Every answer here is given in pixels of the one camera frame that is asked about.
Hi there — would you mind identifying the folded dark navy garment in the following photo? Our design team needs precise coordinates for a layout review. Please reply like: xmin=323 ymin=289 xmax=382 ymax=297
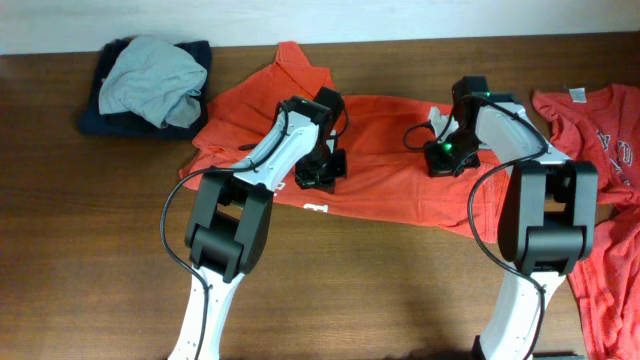
xmin=77 ymin=38 xmax=209 ymax=140

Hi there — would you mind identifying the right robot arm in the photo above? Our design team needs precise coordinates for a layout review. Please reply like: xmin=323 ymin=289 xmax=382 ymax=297
xmin=424 ymin=76 xmax=598 ymax=359

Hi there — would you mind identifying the light grey crumpled garment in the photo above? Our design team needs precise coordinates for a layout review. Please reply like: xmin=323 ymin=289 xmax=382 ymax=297
xmin=98 ymin=36 xmax=208 ymax=129

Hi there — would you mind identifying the red soccer t-shirt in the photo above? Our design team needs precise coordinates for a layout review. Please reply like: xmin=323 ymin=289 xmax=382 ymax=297
xmin=531 ymin=83 xmax=640 ymax=360

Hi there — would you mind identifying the red FRAM t-shirt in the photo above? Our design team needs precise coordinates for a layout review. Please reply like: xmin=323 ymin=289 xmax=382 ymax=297
xmin=179 ymin=42 xmax=508 ymax=243

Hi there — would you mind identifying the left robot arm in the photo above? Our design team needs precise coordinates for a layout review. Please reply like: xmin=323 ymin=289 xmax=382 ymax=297
xmin=170 ymin=87 xmax=347 ymax=360

